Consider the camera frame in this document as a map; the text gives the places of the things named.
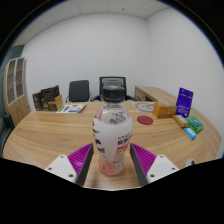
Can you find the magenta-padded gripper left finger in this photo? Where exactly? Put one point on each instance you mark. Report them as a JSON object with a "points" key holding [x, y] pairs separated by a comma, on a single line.
{"points": [[63, 166]]}

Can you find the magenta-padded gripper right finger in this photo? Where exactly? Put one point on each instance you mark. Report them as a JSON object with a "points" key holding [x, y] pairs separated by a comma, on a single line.
{"points": [[160, 166]]}

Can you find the clear black-capped drink bottle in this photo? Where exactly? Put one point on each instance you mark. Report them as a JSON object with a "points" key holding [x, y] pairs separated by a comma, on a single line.
{"points": [[112, 133]]}

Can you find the small blue box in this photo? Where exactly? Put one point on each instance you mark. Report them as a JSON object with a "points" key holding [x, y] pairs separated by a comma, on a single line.
{"points": [[190, 133]]}

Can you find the flat round red coaster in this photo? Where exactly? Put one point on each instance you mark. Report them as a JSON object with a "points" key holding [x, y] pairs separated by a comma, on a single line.
{"points": [[145, 120]]}

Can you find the small yellow labelled box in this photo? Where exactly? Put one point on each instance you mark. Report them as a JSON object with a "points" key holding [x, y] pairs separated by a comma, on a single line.
{"points": [[181, 120]]}

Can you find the green packet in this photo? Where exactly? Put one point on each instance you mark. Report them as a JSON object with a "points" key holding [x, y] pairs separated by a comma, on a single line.
{"points": [[194, 124]]}

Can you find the brown cardboard box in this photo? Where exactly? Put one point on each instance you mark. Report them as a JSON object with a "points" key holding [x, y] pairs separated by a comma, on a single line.
{"points": [[163, 110]]}

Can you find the white green purple leaflet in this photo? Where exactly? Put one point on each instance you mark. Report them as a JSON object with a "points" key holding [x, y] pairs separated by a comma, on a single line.
{"points": [[71, 108]]}

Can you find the purple foil pouch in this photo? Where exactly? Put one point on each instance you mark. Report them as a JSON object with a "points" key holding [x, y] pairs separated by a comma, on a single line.
{"points": [[184, 101]]}

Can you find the black leather chair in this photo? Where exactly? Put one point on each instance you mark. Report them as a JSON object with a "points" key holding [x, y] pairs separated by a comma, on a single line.
{"points": [[5, 128]]}

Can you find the wooden holder with black boxes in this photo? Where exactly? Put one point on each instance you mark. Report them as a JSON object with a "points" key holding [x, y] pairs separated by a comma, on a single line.
{"points": [[48, 98]]}

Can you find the wooden side desk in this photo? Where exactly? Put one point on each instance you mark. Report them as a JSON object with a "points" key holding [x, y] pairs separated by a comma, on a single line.
{"points": [[155, 94]]}

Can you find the dark grey office chair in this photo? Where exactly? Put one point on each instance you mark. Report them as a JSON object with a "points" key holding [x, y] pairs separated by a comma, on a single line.
{"points": [[79, 90]]}

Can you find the wooden glass-door shelf cabinet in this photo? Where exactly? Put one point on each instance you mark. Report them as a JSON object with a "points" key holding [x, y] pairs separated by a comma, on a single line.
{"points": [[16, 93]]}

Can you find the black mesh office chair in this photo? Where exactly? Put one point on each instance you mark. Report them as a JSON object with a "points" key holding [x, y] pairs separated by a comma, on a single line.
{"points": [[113, 80]]}

